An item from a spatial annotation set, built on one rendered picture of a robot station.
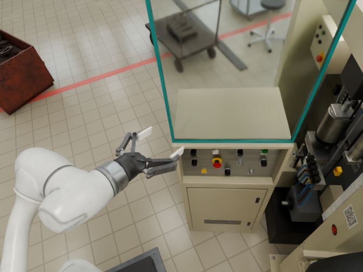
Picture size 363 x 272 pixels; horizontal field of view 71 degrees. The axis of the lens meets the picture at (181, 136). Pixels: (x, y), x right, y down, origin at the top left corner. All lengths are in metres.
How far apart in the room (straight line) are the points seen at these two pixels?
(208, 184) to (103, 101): 2.26
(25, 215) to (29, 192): 0.07
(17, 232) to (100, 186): 0.25
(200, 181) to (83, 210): 0.98
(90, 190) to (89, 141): 2.46
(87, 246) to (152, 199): 0.68
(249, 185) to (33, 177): 1.14
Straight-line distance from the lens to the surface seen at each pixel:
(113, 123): 3.14
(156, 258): 1.66
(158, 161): 0.76
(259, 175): 1.54
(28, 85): 3.79
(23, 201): 0.77
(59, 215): 0.62
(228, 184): 1.52
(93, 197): 0.64
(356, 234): 1.22
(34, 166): 0.74
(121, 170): 0.69
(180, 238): 2.34
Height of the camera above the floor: 2.25
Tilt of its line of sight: 52 degrees down
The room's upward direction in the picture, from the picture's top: 8 degrees counter-clockwise
